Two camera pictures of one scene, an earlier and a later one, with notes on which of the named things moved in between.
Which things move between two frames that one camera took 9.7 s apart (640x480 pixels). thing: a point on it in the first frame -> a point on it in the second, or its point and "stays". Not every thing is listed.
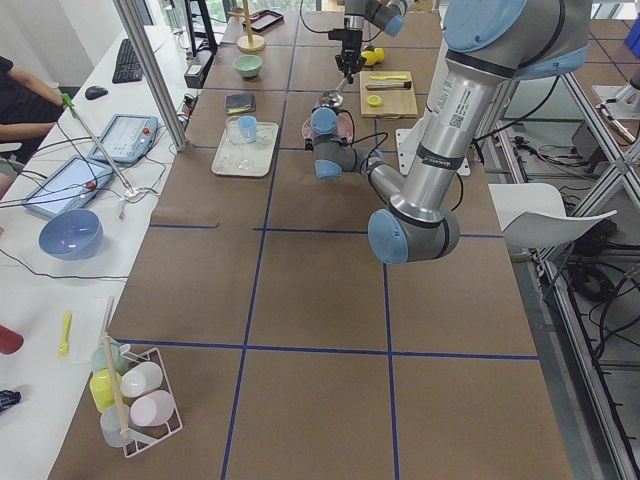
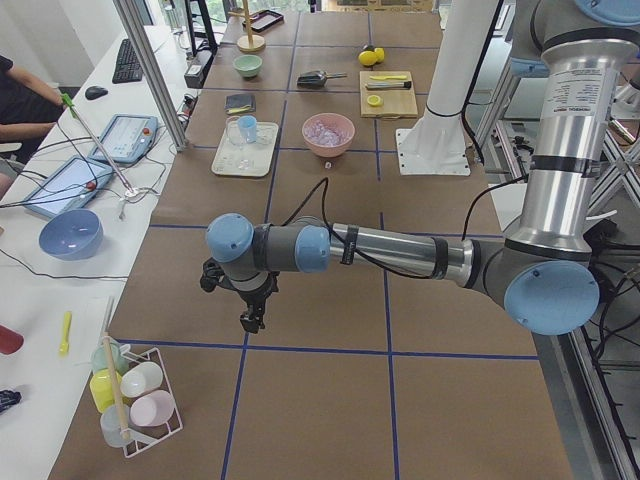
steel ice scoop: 333,97 -> 316,79
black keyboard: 128,67 stays
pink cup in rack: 152,409 stays
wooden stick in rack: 120,410 stays
